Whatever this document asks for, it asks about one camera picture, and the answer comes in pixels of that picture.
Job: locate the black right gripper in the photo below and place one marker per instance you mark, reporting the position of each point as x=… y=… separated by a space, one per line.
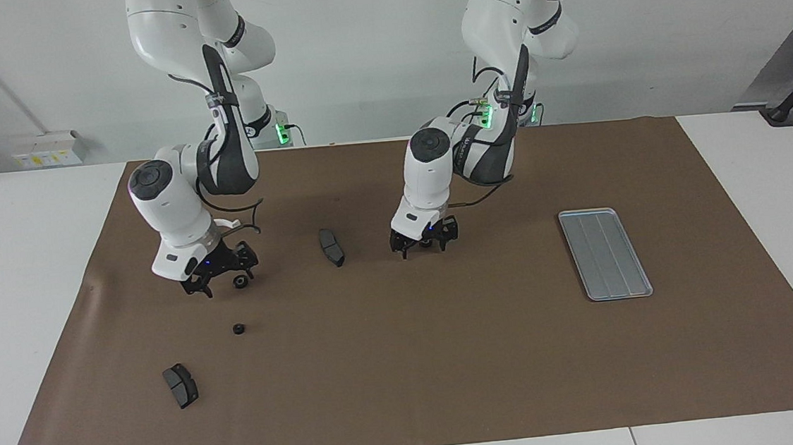
x=219 y=261

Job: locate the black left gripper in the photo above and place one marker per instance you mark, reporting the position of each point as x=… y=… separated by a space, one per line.
x=431 y=232

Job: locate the small black bearing gear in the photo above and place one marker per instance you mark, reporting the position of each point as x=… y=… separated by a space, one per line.
x=238 y=329

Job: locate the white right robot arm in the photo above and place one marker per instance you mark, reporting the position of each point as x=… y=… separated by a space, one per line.
x=169 y=205

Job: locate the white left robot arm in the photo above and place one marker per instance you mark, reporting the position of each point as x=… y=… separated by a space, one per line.
x=428 y=170

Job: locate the silver metal tray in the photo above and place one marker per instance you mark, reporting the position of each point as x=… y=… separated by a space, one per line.
x=604 y=255

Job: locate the slim dark grey brake pad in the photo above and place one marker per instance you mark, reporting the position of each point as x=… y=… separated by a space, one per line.
x=331 y=247

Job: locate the brown table mat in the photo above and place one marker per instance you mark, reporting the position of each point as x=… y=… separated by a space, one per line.
x=414 y=355

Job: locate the wide dark grey brake pad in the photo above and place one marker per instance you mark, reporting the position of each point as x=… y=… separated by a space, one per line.
x=181 y=386

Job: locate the white wall socket box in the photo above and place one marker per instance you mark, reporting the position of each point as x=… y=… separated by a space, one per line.
x=44 y=157

